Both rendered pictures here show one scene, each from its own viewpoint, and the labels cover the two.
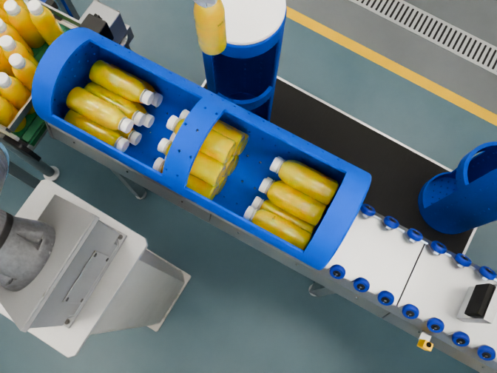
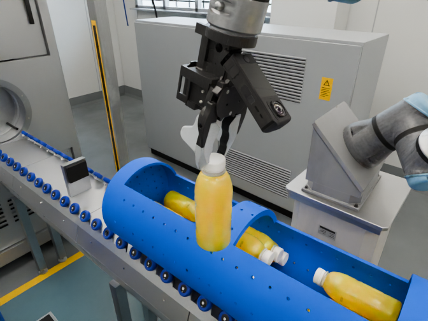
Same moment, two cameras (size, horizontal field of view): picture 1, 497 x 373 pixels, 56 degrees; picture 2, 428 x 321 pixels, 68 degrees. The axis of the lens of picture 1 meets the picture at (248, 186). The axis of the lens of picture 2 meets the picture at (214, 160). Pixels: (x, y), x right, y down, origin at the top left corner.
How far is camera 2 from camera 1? 1.22 m
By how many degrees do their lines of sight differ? 76
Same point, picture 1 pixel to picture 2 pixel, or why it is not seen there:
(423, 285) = (99, 201)
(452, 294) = (85, 195)
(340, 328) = not seen: hidden behind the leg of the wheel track
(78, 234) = (324, 121)
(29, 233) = (360, 131)
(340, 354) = not seen: hidden behind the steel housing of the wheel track
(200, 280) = not seen: outside the picture
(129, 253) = (298, 183)
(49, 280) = (336, 112)
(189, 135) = (249, 207)
